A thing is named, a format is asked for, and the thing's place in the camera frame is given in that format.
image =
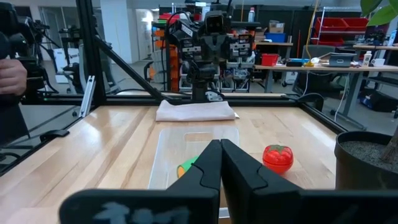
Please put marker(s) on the grey equipment box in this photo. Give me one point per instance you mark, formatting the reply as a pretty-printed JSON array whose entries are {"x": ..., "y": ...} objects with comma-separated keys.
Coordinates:
[{"x": 342, "y": 59}]

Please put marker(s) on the black diagonal frame brace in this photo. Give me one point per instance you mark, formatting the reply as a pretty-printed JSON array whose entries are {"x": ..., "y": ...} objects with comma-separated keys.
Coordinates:
[{"x": 130, "y": 68}]

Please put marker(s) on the silver aluminium extrusion bar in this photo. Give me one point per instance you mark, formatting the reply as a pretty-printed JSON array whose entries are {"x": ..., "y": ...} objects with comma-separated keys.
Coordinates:
[{"x": 87, "y": 96}]

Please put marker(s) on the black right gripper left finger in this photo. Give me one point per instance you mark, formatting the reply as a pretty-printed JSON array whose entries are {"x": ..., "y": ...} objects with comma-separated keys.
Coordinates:
[{"x": 186, "y": 202}]

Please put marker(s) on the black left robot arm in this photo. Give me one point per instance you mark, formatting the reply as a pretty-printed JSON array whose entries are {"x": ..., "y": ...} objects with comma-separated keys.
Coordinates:
[{"x": 200, "y": 77}]

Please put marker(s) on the red toy tomato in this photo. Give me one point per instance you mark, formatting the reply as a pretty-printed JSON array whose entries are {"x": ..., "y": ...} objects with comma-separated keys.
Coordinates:
[{"x": 277, "y": 158}]

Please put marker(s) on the orange drawer storage rack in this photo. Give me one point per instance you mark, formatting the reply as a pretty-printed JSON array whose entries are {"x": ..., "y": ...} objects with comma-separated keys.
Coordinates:
[{"x": 172, "y": 68}]

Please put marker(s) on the clear plastic tupperware container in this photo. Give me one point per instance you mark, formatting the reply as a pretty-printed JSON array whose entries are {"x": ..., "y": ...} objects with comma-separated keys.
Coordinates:
[{"x": 180, "y": 146}]

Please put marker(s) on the wooden top office desk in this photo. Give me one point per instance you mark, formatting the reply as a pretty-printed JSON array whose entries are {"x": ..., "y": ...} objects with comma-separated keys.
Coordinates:
[{"x": 326, "y": 69}]

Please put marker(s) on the small red plastic bin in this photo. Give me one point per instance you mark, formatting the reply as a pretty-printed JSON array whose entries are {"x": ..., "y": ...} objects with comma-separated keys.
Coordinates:
[{"x": 270, "y": 59}]

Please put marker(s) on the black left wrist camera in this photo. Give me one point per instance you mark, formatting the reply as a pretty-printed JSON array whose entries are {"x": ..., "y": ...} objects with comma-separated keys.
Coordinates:
[{"x": 214, "y": 22}]

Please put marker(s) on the blue plastic bin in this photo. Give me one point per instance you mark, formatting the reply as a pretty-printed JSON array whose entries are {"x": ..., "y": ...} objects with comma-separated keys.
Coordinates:
[{"x": 275, "y": 37}]

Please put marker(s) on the red shelf bins rack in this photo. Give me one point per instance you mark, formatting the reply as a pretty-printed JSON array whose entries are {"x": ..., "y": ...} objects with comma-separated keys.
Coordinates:
[{"x": 339, "y": 25}]

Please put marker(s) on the dark round plant pot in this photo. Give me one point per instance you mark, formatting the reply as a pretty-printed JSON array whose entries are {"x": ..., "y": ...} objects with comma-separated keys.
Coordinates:
[{"x": 351, "y": 168}]

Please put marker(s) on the white folded cloth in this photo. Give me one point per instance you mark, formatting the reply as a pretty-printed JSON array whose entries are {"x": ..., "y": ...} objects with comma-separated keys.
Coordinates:
[{"x": 194, "y": 112}]

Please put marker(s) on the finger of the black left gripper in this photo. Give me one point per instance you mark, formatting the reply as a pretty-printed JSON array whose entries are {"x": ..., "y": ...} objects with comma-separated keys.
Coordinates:
[
  {"x": 224, "y": 46},
  {"x": 209, "y": 46}
]

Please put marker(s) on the green leafy potted tree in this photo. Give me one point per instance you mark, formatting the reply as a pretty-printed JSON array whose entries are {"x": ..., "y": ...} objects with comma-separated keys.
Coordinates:
[{"x": 382, "y": 14}]

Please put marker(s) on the brown cardboard box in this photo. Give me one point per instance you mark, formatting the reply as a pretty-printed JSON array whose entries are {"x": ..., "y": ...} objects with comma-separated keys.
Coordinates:
[{"x": 276, "y": 26}]

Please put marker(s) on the person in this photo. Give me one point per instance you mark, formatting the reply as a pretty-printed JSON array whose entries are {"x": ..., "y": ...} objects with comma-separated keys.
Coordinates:
[{"x": 11, "y": 121}]

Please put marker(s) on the black upright frame post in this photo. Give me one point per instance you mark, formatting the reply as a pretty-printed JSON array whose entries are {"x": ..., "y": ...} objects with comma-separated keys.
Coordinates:
[{"x": 90, "y": 53}]

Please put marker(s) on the green toy fruit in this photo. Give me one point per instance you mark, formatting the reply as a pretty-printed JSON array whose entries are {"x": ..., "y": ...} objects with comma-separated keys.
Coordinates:
[{"x": 186, "y": 166}]

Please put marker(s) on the black table frame rail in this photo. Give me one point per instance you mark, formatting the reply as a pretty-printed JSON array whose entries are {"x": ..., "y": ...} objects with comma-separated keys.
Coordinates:
[
  {"x": 140, "y": 101},
  {"x": 323, "y": 119},
  {"x": 37, "y": 146}
]

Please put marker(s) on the person's hand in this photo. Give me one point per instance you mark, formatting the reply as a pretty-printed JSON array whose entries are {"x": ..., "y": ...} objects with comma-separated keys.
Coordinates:
[{"x": 12, "y": 77}]

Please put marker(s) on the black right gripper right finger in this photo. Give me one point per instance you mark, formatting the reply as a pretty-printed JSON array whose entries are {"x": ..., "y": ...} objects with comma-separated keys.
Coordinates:
[{"x": 264, "y": 205}]

